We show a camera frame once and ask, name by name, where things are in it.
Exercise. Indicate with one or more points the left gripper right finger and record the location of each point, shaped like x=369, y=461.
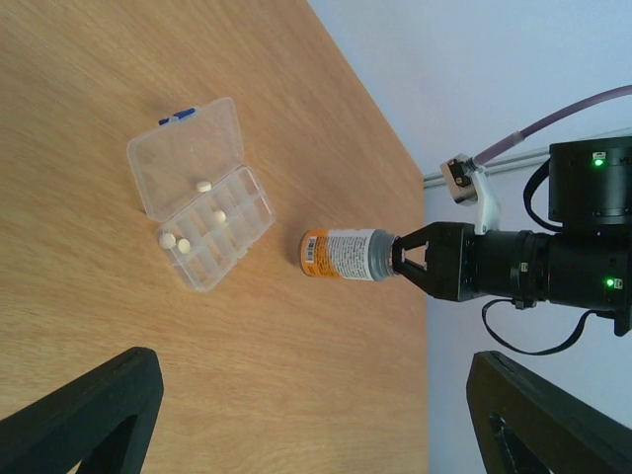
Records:
x=525, y=424

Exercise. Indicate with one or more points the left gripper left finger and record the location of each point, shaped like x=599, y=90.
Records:
x=101, y=422

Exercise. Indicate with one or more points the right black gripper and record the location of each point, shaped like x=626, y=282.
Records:
x=449, y=259

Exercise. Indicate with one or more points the orange pill bottle grey cap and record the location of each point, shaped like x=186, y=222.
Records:
x=353, y=254

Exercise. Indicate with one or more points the clear plastic pill organizer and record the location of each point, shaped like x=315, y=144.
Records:
x=193, y=145

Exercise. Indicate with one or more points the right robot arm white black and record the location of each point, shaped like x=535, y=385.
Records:
x=582, y=259

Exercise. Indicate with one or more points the small pills in organizer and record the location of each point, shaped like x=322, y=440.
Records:
x=184, y=233

